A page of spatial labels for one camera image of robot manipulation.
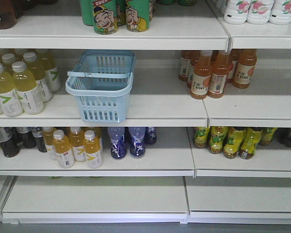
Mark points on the light blue plastic basket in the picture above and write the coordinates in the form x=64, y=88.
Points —
x=101, y=82

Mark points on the yellow lemon tea bottle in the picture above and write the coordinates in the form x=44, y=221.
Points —
x=235, y=137
x=252, y=138
x=217, y=136
x=201, y=136

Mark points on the orange juice glass bottle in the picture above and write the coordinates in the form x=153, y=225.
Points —
x=202, y=75
x=219, y=72
x=245, y=68

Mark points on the pale green drink bottle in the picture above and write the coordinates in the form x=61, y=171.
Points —
x=36, y=67
x=50, y=68
x=9, y=102
x=27, y=89

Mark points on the white metal shelf unit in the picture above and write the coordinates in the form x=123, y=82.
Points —
x=173, y=181

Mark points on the white peach drink bottle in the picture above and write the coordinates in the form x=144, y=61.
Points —
x=259, y=11
x=236, y=11
x=281, y=12

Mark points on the green cartoon drink can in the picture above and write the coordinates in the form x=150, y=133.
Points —
x=137, y=15
x=104, y=16

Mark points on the orange vitamin drink bottle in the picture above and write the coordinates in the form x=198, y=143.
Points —
x=92, y=149
x=76, y=137
x=63, y=149

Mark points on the plastic cola bottle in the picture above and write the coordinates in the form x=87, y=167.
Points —
x=285, y=137

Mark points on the blue sports drink bottle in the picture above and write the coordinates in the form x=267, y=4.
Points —
x=117, y=139
x=150, y=135
x=137, y=145

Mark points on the dark drink bottle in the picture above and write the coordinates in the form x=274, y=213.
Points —
x=7, y=144
x=37, y=133
x=26, y=136

